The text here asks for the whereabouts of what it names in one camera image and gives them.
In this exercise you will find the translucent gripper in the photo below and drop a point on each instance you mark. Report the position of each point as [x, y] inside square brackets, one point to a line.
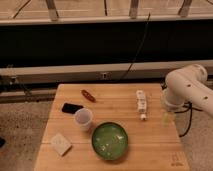
[168, 118]

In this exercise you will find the white plastic bottle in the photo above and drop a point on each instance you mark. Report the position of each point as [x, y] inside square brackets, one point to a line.
[141, 104]

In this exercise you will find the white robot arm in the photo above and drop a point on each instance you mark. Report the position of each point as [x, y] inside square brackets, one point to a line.
[187, 84]

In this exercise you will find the green bowl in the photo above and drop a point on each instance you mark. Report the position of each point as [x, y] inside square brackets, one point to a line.
[109, 141]

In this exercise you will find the clear plastic cup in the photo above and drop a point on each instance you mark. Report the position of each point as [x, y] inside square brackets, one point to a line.
[83, 118]

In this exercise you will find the red chili pepper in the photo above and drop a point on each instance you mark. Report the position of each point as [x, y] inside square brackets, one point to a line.
[88, 96]

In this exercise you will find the black smartphone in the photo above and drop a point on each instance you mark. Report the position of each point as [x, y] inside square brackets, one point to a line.
[71, 108]

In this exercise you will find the white sponge block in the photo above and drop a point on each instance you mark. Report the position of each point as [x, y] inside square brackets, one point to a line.
[60, 144]

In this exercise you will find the wall power outlet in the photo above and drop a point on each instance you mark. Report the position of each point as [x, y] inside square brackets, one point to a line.
[105, 76]

